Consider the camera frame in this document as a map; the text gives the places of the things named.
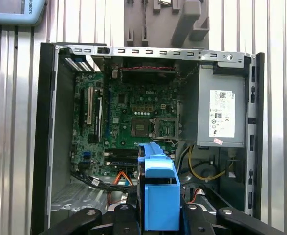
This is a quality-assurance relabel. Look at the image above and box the orange wire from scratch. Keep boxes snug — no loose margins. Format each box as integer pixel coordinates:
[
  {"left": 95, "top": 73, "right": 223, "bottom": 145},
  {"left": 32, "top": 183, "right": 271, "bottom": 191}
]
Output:
[{"left": 112, "top": 170, "right": 134, "bottom": 187}]

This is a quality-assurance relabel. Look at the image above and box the grey parts rack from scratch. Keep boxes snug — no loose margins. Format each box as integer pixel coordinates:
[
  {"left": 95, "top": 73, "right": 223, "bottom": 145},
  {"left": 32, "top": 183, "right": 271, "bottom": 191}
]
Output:
[{"left": 123, "top": 0, "right": 210, "bottom": 48}]

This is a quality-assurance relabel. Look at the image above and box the RAM stick on rack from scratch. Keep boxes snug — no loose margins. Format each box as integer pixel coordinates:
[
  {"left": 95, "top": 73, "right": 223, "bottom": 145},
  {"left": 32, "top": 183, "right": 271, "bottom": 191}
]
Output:
[{"left": 143, "top": 0, "right": 150, "bottom": 40}]

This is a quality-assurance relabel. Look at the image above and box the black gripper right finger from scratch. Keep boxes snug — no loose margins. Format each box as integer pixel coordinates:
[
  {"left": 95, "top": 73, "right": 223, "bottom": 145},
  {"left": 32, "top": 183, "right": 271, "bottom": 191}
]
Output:
[{"left": 179, "top": 192, "right": 287, "bottom": 235}]

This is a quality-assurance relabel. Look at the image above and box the hard disk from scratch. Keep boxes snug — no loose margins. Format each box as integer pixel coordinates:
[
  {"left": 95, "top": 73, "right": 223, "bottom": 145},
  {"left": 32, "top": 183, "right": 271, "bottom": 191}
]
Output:
[{"left": 137, "top": 141, "right": 182, "bottom": 232}]

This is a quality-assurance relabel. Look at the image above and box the CPU socket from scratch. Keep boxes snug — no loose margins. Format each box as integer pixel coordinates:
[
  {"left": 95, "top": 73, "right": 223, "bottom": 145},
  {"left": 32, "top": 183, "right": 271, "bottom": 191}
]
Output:
[{"left": 130, "top": 117, "right": 151, "bottom": 138}]

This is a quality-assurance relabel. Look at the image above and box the installed RAM stick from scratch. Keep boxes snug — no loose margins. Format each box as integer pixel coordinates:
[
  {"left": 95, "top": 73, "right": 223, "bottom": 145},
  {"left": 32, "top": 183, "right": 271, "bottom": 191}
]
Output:
[{"left": 105, "top": 159, "right": 137, "bottom": 167}]

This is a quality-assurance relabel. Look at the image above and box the yellow wire bundle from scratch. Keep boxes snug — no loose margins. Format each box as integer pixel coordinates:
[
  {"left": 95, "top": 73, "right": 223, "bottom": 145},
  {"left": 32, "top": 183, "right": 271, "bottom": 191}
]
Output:
[{"left": 188, "top": 145, "right": 228, "bottom": 181}]

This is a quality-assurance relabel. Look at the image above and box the pale blue teach pendant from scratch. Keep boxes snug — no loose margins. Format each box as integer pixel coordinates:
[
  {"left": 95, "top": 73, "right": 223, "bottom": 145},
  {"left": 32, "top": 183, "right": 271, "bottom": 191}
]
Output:
[{"left": 0, "top": 0, "right": 47, "bottom": 26}]

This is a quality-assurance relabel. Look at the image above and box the white expansion slot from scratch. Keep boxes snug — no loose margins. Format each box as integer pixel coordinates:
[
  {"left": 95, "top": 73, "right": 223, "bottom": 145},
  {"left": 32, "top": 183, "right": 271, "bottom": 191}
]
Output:
[{"left": 86, "top": 86, "right": 94, "bottom": 125}]

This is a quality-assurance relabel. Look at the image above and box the silver perforated drive cage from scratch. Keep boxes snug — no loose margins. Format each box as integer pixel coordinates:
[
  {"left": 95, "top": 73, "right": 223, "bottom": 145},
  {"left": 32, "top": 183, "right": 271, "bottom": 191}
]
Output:
[{"left": 50, "top": 183, "right": 105, "bottom": 212}]

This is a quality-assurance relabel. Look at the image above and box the black open PC case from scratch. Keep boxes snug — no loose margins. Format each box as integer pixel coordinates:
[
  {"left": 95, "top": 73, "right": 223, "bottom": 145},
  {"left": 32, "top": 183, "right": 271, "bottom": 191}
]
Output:
[{"left": 31, "top": 42, "right": 265, "bottom": 235}]

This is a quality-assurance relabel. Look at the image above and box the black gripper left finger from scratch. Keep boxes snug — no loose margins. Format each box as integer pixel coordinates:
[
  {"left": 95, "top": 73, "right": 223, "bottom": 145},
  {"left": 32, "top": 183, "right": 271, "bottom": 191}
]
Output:
[{"left": 42, "top": 185, "right": 141, "bottom": 235}]

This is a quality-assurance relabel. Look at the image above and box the green motherboard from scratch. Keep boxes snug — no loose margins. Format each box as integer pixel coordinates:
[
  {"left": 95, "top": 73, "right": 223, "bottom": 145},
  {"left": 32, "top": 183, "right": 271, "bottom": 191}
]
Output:
[{"left": 71, "top": 72, "right": 183, "bottom": 177}]

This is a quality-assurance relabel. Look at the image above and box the locking lever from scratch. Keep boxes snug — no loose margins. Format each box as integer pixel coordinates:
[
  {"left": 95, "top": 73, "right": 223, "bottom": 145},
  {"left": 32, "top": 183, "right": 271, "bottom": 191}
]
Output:
[{"left": 154, "top": 136, "right": 182, "bottom": 147}]

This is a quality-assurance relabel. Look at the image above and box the black case fan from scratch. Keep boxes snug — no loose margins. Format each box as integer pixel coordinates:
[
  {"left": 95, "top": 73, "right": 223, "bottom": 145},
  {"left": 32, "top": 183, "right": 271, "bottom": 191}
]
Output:
[{"left": 120, "top": 65, "right": 177, "bottom": 85}]

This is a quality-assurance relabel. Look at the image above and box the black cable bundle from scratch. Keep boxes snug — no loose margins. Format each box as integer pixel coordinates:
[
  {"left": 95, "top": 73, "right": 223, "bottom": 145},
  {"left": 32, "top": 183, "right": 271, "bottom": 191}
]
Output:
[{"left": 71, "top": 171, "right": 132, "bottom": 192}]

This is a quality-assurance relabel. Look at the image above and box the black RAM slot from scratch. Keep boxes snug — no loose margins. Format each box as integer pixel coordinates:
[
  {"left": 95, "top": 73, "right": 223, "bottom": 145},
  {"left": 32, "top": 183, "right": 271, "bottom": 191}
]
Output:
[{"left": 104, "top": 148, "right": 140, "bottom": 159}]

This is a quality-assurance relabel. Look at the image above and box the red black twisted wire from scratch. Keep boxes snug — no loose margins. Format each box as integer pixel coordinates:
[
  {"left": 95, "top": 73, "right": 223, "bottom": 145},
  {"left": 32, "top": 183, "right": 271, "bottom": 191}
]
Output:
[{"left": 121, "top": 65, "right": 177, "bottom": 71}]

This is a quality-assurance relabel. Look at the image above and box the grey metal disk bay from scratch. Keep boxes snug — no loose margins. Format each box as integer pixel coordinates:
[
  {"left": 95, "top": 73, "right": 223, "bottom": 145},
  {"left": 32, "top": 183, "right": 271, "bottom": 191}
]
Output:
[{"left": 182, "top": 182, "right": 246, "bottom": 216}]

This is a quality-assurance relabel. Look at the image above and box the metal socket cover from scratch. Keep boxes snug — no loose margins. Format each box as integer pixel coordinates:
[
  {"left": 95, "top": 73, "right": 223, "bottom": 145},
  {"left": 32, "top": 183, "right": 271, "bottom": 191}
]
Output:
[{"left": 152, "top": 117, "right": 181, "bottom": 139}]

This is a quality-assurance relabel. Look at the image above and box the grey power supply unit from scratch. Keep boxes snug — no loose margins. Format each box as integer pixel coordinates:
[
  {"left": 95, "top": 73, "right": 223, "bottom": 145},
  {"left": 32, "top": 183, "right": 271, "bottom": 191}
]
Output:
[{"left": 197, "top": 68, "right": 246, "bottom": 148}]

